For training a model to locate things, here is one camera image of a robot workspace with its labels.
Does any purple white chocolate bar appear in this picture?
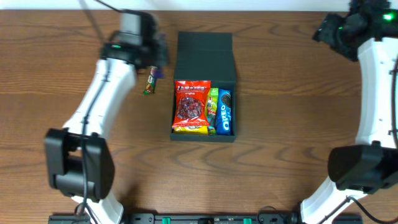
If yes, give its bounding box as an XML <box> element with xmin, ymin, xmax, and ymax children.
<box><xmin>156</xmin><ymin>33</ymin><xmax>168</xmax><ymax>78</ymax></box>

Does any red green candy bar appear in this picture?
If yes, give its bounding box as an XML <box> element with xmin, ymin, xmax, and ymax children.
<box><xmin>143</xmin><ymin>66</ymin><xmax>158</xmax><ymax>95</ymax></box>

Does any red Hacks candy bag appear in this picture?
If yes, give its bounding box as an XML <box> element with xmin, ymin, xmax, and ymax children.
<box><xmin>172</xmin><ymin>80</ymin><xmax>211</xmax><ymax>128</ymax></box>

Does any Haribo gummy bag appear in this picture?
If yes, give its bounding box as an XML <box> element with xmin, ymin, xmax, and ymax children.
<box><xmin>206</xmin><ymin>88</ymin><xmax>219</xmax><ymax>136</ymax></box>

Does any yellow Hacks candy bag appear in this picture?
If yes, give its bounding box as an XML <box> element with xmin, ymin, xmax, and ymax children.
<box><xmin>173</xmin><ymin>126</ymin><xmax>208</xmax><ymax>135</ymax></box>

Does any blue Oreo cookie pack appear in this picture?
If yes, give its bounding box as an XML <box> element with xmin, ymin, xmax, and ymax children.
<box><xmin>216</xmin><ymin>88</ymin><xmax>232</xmax><ymax>135</ymax></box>

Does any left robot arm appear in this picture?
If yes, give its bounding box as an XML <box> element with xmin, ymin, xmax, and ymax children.
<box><xmin>44</xmin><ymin>34</ymin><xmax>168</xmax><ymax>223</ymax></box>

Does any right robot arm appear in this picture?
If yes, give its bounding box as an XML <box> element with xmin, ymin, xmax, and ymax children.
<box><xmin>300</xmin><ymin>5</ymin><xmax>397</xmax><ymax>223</ymax></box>

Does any dark green open box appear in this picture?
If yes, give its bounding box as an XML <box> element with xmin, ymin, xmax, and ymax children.
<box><xmin>170</xmin><ymin>32</ymin><xmax>237</xmax><ymax>142</ymax></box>

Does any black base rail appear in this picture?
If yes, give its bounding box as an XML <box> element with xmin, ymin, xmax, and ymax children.
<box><xmin>47</xmin><ymin>212</ymin><xmax>364</xmax><ymax>224</ymax></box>

